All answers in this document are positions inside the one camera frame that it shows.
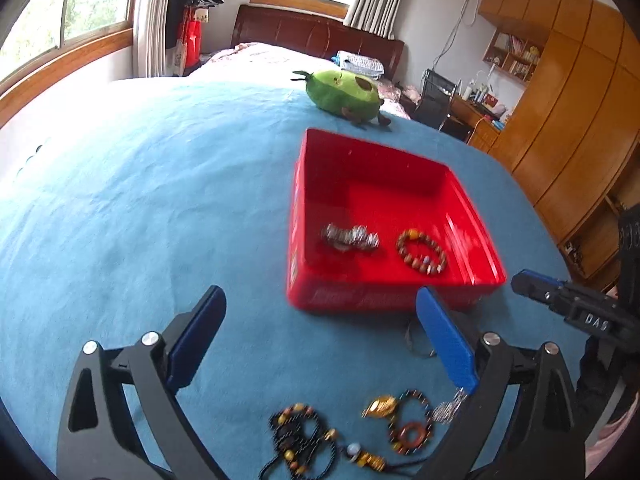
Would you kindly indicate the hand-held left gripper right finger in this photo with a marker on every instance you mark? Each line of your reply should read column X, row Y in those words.
column 447, row 342

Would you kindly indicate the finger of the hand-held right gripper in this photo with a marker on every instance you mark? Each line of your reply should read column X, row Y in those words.
column 537, row 290

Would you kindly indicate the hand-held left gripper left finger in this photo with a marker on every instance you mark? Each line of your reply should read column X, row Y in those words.
column 197, row 340

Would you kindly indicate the gold pendant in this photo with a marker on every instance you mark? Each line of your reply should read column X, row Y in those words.
column 381, row 406

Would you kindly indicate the red plastic box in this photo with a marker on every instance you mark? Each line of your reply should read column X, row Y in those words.
column 380, row 185

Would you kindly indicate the person's right forearm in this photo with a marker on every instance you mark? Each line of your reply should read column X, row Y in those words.
column 617, row 435

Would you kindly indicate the wooden wardrobe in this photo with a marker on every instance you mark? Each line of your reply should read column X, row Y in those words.
column 575, row 110

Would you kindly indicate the wooden desk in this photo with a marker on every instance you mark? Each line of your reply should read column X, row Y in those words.
column 480, row 120

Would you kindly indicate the black chair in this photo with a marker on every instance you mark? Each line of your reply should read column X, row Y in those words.
column 432, row 100

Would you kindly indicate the pink floral quilt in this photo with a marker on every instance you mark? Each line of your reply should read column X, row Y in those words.
column 395, row 97

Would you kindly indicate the green avocado plush toy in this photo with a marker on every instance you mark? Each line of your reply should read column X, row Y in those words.
column 340, row 92

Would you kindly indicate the folded towels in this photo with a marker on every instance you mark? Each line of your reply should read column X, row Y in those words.
column 360, row 63

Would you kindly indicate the red bag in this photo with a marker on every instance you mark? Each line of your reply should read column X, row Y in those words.
column 192, row 35

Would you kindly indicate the white sheer curtain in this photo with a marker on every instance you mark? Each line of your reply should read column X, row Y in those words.
column 152, row 20

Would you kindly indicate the dark brown headboard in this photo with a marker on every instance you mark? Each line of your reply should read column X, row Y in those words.
column 300, row 30

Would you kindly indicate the coat rack with dark clothes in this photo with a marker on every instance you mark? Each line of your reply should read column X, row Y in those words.
column 177, row 10

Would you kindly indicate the large wooden framed window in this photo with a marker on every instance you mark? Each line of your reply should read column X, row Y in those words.
column 75, row 20

